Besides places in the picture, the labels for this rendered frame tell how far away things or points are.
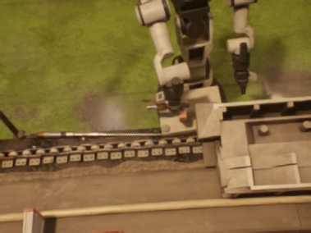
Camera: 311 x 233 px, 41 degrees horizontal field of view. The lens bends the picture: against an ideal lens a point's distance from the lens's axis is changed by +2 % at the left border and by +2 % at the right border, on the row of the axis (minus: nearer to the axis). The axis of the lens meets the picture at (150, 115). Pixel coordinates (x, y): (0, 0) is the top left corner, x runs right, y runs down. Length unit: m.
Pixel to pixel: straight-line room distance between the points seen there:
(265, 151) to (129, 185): 0.61
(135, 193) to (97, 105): 1.22
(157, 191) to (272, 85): 1.45
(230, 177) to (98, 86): 1.60
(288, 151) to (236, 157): 0.21
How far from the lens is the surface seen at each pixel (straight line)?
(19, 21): 3.60
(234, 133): 1.72
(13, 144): 2.06
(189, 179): 1.85
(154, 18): 1.63
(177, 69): 1.58
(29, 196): 1.96
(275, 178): 1.72
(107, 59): 3.15
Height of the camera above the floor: 2.50
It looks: 61 degrees down
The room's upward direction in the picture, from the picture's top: 10 degrees counter-clockwise
